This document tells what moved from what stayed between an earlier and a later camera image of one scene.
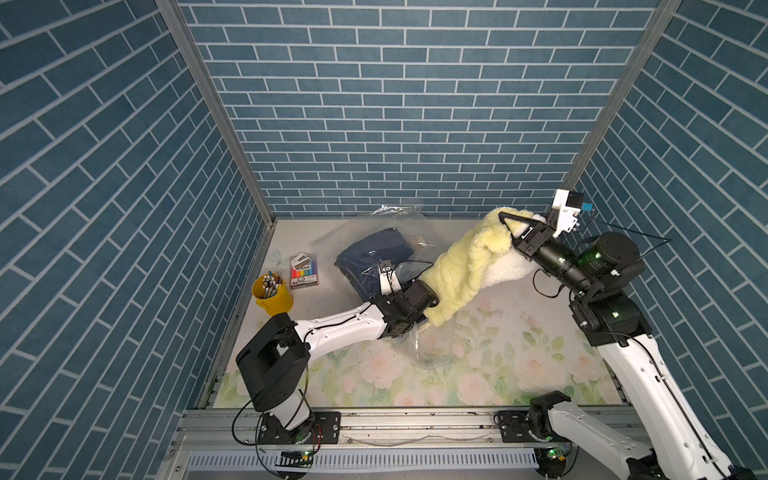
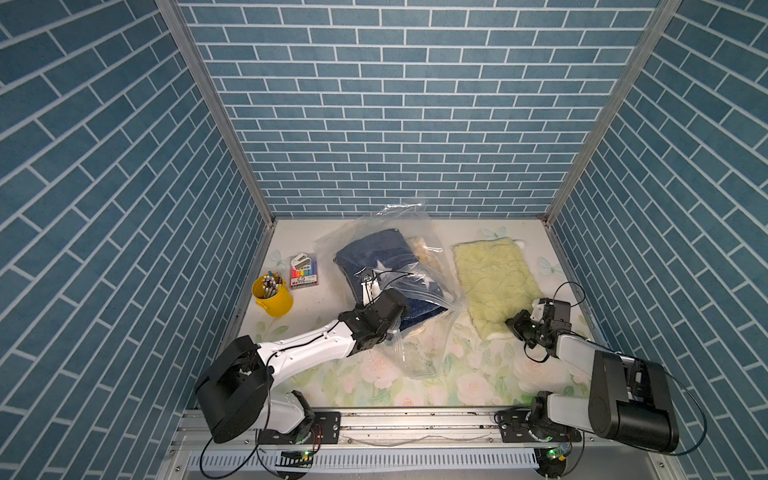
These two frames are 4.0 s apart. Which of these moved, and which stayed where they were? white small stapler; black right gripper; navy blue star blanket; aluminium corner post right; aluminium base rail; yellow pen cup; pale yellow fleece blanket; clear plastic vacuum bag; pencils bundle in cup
Moved: clear plastic vacuum bag; black right gripper; pale yellow fleece blanket
Stayed: navy blue star blanket; pencils bundle in cup; aluminium base rail; aluminium corner post right; yellow pen cup; white small stapler
